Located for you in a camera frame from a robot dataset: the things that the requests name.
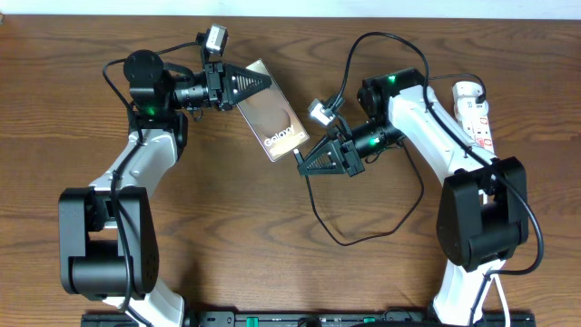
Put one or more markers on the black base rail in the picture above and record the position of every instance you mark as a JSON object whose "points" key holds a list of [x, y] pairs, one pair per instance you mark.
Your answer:
{"points": [[393, 317]]}

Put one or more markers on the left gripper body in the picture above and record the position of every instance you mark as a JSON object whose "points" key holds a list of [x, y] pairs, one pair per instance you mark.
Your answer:
{"points": [[217, 86]]}

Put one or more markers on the white charger plug adapter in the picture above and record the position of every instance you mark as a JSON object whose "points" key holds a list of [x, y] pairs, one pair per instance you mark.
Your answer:
{"points": [[469, 89]]}

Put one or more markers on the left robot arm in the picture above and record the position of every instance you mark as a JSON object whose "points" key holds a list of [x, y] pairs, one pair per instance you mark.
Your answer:
{"points": [[108, 248]]}

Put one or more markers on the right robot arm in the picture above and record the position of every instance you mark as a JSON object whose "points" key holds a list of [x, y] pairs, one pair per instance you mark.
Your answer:
{"points": [[482, 215]]}

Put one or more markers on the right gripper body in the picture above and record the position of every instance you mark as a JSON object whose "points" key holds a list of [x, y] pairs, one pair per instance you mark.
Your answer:
{"points": [[368, 140]]}

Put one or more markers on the white power strip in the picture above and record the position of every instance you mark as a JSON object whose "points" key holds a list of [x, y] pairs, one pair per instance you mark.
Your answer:
{"points": [[472, 117]]}

